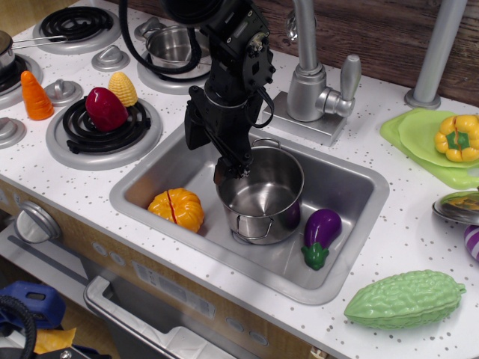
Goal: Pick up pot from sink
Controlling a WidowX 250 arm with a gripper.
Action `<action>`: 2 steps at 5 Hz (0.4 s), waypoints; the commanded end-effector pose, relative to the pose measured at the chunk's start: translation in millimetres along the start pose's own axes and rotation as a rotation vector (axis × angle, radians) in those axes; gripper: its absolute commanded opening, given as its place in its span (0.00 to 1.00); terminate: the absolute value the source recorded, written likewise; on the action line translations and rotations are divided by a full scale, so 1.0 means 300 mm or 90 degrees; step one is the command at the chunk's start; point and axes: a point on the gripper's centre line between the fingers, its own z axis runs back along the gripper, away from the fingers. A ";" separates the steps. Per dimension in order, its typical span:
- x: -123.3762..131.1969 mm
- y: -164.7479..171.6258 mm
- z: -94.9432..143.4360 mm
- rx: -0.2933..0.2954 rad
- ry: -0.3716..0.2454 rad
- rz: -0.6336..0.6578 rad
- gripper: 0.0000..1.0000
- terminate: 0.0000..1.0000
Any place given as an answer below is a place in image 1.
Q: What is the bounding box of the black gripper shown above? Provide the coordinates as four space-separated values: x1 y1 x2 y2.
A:
184 86 252 185

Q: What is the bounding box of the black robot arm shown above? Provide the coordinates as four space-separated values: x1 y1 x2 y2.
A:
162 1 275 185

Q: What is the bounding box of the stainless steel sink basin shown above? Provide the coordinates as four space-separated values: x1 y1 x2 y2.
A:
110 128 389 305

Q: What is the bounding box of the small steel pot on stove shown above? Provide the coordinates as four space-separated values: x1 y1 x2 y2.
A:
146 25 192 69

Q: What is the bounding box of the silver pot lid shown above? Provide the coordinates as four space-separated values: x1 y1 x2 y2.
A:
432 188 478 226

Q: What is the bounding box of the yellow toy pumpkin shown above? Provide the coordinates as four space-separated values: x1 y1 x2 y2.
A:
147 188 204 233

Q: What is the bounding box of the silver toy faucet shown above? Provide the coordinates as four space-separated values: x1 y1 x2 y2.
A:
263 1 361 147

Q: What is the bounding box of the purple toy eggplant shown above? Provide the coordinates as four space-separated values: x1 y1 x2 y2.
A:
301 209 342 271

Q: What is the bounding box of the red toy pepper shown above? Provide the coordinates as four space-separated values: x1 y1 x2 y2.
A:
85 87 129 132

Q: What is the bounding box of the yellow toy corn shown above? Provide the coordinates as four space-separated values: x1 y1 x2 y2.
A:
108 72 138 108

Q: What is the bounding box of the silver stove knob centre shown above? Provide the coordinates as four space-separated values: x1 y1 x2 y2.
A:
91 45 130 72

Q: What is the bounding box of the silver stove knob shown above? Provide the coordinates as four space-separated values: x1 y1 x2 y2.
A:
91 45 130 72
45 79 83 107
0 117 26 149
134 16 166 42

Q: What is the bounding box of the front right black burner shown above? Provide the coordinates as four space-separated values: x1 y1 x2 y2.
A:
46 98 162 171

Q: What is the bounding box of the black burner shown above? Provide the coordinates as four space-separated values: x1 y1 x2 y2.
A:
46 98 162 171
33 6 121 55

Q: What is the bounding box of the silver stove knob back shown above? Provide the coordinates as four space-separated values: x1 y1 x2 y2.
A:
134 16 166 42

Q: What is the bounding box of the silver stove knob left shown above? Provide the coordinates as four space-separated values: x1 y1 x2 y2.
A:
45 79 83 107

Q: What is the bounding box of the light green plate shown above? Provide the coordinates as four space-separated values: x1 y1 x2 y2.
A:
398 109 478 168

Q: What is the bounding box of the orange toy carrot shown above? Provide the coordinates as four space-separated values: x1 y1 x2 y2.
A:
20 70 55 120

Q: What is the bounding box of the silver oven knob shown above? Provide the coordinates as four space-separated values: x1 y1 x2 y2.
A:
14 200 61 245

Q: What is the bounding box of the back left black burner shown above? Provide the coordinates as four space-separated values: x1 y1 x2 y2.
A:
33 6 121 55

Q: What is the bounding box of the silver stove knob front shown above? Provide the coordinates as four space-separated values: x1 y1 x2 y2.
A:
0 117 26 149

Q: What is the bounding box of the green toy bitter melon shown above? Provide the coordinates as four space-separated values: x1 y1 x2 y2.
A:
344 270 466 329

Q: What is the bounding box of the blue tool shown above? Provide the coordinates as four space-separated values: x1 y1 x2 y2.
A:
1 280 66 329

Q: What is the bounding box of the yellow toy bell pepper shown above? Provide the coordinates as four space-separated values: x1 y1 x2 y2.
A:
434 114 478 162

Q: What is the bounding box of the green cutting board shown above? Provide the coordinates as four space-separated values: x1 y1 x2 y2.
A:
379 108 478 190

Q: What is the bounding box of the purple striped toy vegetable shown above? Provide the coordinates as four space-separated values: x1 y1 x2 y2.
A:
464 225 479 261

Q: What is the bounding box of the yellow cloth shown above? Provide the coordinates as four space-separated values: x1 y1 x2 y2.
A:
34 328 77 355

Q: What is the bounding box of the back right burner ring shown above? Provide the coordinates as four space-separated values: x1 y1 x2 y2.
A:
136 25 212 95

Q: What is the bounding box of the burner ring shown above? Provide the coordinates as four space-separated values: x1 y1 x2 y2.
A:
0 52 44 111
136 25 212 95

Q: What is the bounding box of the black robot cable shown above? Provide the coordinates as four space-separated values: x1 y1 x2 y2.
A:
118 0 203 80

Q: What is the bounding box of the grey oven door handle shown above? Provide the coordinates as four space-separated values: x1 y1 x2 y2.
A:
84 276 233 358

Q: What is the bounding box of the left burner ring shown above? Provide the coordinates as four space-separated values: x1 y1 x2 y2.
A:
0 52 44 111

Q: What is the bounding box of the steel saucepan with handle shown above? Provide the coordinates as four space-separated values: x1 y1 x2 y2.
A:
1 31 68 76

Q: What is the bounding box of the grey vertical post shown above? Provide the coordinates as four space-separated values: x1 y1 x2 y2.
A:
404 0 467 109

